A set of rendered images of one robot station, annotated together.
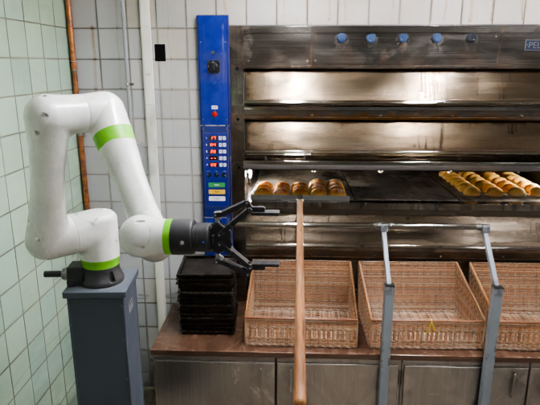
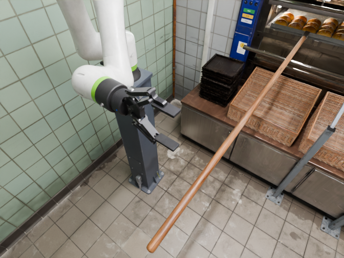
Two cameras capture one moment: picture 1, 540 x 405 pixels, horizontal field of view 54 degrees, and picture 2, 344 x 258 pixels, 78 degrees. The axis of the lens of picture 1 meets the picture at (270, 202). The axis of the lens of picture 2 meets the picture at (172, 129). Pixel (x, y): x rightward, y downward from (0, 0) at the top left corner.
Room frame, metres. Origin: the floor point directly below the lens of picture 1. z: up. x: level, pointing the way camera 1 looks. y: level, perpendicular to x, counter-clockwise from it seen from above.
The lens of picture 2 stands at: (0.97, -0.21, 1.91)
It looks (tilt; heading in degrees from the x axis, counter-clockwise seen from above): 48 degrees down; 34
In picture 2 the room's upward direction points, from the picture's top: straight up
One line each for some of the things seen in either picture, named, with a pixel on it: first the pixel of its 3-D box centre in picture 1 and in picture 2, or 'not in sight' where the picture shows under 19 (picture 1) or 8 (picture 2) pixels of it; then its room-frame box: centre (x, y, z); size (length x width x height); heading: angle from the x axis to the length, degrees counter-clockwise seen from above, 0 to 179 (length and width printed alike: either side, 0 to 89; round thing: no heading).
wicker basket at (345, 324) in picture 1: (300, 300); (272, 103); (2.55, -0.16, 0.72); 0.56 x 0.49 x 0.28; 87
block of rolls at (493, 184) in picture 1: (488, 181); not in sight; (3.21, -1.36, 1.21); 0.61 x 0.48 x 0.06; 178
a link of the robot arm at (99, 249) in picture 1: (94, 238); (121, 50); (1.68, 0.58, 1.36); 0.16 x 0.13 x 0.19; 132
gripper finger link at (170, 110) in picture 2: (265, 212); (166, 107); (1.28, 0.01, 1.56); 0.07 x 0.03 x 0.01; 87
